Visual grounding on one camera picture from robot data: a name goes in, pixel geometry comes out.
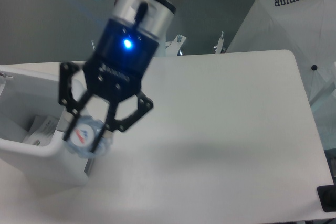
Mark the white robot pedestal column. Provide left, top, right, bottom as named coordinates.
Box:
left=154, top=24, right=169, bottom=57

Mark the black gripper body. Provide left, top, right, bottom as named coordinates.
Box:
left=83, top=19, right=159, bottom=102

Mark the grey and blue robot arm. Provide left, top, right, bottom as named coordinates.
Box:
left=58, top=0, right=180, bottom=158

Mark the white Superior umbrella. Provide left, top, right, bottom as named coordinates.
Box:
left=227, top=0, right=335, bottom=100

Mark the white plastic trash can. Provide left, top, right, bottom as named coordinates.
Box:
left=1, top=66, right=91, bottom=186

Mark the white metal base frame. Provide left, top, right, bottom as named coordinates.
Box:
left=90, top=31, right=227, bottom=60

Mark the black device at table edge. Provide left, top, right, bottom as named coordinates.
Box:
left=317, top=185, right=335, bottom=212

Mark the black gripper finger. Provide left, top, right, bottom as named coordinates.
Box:
left=90, top=91, right=154, bottom=153
left=58, top=62, right=92, bottom=142

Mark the clear plastic water bottle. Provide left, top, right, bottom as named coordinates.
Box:
left=66, top=116, right=113, bottom=159

